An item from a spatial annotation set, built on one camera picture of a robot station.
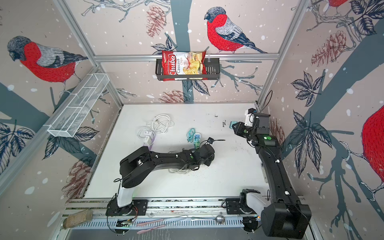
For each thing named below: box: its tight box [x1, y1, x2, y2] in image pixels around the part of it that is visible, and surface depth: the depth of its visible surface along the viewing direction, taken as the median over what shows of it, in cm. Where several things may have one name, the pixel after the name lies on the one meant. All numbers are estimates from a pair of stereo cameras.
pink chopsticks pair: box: [136, 219, 166, 234], surface depth 71 cm
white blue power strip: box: [193, 133, 202, 149], surface depth 94 cm
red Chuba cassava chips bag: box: [161, 50, 208, 82], surface depth 90 cm
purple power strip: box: [143, 135, 156, 151], surface depth 94 cm
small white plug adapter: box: [143, 131, 154, 145], surface depth 94 cm
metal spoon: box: [191, 215, 226, 224], surface depth 72 cm
